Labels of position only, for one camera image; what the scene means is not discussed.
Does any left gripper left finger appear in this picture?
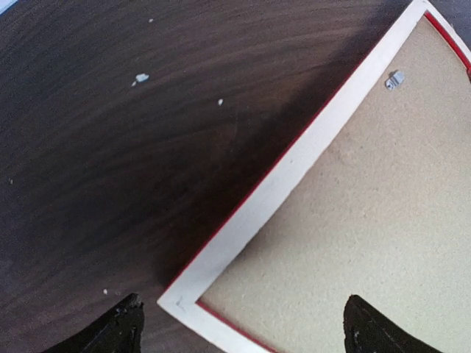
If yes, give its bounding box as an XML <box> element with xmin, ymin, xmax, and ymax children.
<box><xmin>46</xmin><ymin>293</ymin><xmax>144</xmax><ymax>353</ymax></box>

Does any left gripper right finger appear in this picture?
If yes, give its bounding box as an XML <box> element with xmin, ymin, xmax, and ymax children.
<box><xmin>343</xmin><ymin>295</ymin><xmax>440</xmax><ymax>353</ymax></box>

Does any wooden picture frame red edge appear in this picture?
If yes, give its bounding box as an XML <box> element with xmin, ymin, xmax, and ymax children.
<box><xmin>157</xmin><ymin>1</ymin><xmax>470</xmax><ymax>352</ymax></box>

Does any brown backing board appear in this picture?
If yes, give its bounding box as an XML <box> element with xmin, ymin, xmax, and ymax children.
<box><xmin>201</xmin><ymin>18</ymin><xmax>470</xmax><ymax>352</ymax></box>

